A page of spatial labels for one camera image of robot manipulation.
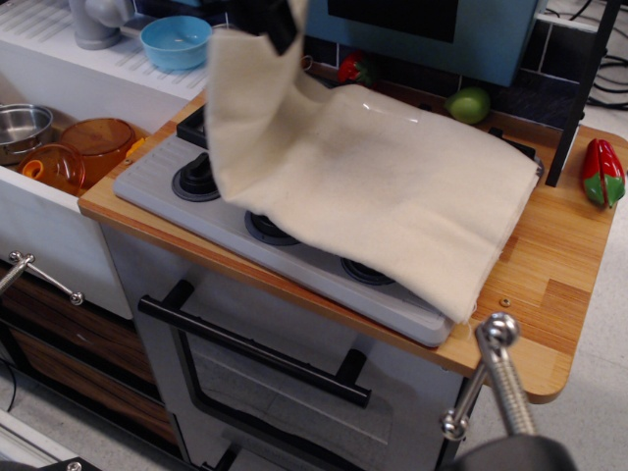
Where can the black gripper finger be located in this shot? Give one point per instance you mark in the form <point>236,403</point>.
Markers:
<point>279,24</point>

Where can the cream cloth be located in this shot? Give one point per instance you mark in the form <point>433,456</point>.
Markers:
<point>416,196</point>

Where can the red toy strawberry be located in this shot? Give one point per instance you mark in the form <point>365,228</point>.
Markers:
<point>358,68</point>

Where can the light blue plastic bowl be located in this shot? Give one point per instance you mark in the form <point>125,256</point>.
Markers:
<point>176,43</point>

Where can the grey toy stove top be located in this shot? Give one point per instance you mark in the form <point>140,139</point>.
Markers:
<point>176,182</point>

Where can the white toy sink unit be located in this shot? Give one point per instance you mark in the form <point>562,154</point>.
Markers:
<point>41,64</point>

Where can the orange transparent bowl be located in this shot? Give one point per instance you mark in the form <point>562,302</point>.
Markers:
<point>103,144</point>

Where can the blue toy microwave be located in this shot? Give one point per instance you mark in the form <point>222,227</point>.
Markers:
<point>482,40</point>

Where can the orange transparent lid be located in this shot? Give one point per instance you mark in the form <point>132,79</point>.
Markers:
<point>57,165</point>

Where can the stainless steel pot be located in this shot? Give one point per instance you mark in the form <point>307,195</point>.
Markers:
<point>24,128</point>

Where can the red toy pepper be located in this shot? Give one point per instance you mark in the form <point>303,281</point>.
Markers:
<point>603,178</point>

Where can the white toy oven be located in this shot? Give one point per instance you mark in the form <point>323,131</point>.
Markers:
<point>219,398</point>

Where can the silver clamp right foreground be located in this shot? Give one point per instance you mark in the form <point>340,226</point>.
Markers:
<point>523,448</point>

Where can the black metal post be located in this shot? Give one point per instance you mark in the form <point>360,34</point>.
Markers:
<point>586,82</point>

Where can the black oven door handle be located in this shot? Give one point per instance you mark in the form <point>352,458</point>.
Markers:
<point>342,384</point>

